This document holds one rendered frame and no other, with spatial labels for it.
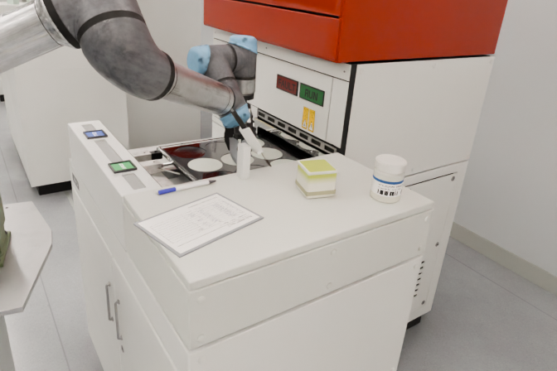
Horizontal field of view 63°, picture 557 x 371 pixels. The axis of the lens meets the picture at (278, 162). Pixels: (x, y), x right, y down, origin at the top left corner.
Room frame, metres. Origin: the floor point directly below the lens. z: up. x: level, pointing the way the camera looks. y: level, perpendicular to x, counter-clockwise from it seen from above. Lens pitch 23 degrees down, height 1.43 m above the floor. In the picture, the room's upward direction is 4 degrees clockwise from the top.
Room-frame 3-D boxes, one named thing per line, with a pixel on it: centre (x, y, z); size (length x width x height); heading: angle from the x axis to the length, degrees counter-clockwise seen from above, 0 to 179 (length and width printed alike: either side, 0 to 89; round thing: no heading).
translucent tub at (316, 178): (0.96, -0.09, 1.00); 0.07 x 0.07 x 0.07; 21
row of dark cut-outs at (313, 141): (1.42, -0.04, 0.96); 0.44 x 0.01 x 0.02; 36
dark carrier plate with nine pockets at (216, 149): (1.28, 0.13, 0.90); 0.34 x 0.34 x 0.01; 36
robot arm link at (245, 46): (1.23, 0.12, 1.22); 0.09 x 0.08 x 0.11; 133
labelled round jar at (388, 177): (0.96, -0.26, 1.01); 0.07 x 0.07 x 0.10
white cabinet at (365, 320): (1.15, 0.16, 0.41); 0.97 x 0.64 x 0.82; 36
